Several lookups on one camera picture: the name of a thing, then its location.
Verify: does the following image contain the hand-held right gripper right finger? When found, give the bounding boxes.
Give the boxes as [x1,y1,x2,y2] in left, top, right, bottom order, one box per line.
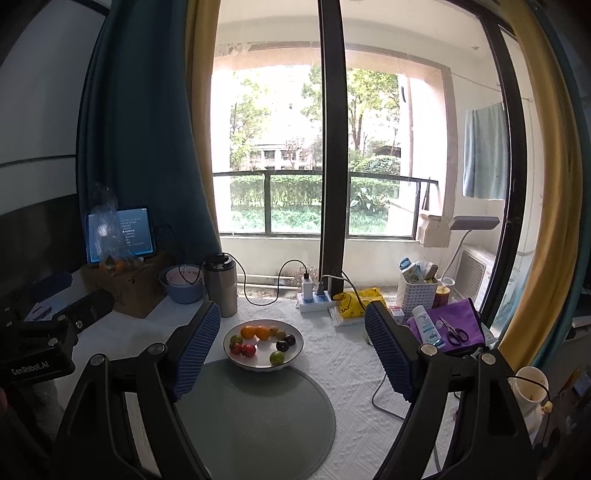
[365,301,539,480]

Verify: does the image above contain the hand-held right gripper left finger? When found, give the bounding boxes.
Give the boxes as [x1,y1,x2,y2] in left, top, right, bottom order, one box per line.
[54,300,222,480]

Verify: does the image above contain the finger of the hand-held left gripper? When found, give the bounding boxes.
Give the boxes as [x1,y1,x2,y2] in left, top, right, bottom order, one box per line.
[53,291,116,331]
[16,322,75,352]

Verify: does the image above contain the white round plate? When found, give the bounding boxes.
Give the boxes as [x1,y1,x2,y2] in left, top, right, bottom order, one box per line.
[223,319,304,372]

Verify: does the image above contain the white lotion tube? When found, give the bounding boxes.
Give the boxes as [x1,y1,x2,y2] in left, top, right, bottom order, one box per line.
[412,305,446,349]

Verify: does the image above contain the white textured tablecloth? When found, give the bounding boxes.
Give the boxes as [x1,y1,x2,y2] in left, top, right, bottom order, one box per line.
[124,295,462,480]

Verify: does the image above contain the cardboard box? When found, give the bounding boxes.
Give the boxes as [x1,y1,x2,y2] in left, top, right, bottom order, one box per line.
[81,254,178,319]

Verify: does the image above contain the yellow duck print bag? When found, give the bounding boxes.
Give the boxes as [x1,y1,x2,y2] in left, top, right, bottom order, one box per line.
[333,287,387,319]

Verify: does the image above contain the blue plastic bowl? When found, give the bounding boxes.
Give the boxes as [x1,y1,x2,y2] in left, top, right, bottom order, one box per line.
[158,264,205,304]

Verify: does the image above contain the white plastic basket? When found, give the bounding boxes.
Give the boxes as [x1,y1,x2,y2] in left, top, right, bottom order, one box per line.
[397,272,439,319]

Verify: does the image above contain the stainless steel tumbler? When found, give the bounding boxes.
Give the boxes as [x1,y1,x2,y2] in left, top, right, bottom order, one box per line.
[203,252,238,318]

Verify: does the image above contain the black scissors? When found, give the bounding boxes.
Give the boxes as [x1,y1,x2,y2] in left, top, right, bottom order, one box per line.
[438,316,469,347]

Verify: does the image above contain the clear plastic bag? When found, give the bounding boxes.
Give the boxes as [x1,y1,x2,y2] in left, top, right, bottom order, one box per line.
[90,182,144,275]

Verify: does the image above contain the white pink dish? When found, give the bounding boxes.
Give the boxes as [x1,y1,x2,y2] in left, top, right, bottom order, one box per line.
[166,265,203,286]

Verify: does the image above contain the white power strip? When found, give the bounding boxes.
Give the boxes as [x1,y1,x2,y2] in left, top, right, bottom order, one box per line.
[297,291,342,313]

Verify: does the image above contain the toiletries in basket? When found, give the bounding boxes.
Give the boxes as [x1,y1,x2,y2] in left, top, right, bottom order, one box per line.
[399,257,438,282]

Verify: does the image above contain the grey round placemat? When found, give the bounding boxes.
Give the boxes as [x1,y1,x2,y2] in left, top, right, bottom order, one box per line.
[178,359,336,480]

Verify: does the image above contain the purple cloth pouch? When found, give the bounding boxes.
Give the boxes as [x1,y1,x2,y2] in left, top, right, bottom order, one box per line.
[406,298,492,354]

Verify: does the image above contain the tablet with lit screen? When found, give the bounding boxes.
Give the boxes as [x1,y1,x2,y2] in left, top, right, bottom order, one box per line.
[87,206,157,268]

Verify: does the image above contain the outdoor air conditioner unit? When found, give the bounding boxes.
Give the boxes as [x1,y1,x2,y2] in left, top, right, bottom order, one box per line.
[455,247,497,308]

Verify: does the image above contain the white duck cup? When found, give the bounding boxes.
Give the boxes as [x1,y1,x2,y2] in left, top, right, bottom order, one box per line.
[508,367,551,446]

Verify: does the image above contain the white desk lamp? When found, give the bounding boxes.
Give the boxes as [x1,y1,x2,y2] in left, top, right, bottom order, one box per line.
[436,216,501,289]

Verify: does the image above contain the black balcony railing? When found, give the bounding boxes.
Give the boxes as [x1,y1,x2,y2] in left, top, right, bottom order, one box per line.
[212,170,439,238]

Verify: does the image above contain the dark blue curtain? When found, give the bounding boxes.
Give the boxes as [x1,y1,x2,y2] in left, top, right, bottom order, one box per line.
[76,0,222,273]

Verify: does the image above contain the light blue hanging towel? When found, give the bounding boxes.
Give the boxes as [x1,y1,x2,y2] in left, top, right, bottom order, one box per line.
[463,102,509,200]

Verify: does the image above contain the yellow curtain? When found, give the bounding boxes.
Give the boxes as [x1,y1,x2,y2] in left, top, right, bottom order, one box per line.
[499,0,585,370]
[185,0,223,259]

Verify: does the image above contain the black charger cable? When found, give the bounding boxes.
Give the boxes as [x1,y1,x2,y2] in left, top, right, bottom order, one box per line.
[225,252,311,307]

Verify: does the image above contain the dark window frame post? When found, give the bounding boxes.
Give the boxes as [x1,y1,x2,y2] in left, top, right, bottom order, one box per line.
[318,0,349,296]

